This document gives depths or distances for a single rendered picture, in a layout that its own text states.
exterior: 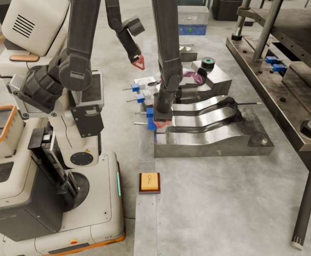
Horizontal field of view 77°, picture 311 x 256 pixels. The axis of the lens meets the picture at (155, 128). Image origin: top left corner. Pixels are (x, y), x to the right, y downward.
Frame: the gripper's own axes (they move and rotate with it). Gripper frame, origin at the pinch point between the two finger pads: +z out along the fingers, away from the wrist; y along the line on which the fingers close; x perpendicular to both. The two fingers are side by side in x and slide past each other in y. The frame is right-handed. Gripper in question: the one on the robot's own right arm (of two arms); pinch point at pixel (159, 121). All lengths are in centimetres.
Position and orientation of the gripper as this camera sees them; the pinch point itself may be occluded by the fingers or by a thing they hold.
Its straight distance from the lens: 80.1
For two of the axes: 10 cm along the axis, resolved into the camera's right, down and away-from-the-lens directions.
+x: -9.9, -0.5, -1.3
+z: -1.4, 5.5, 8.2
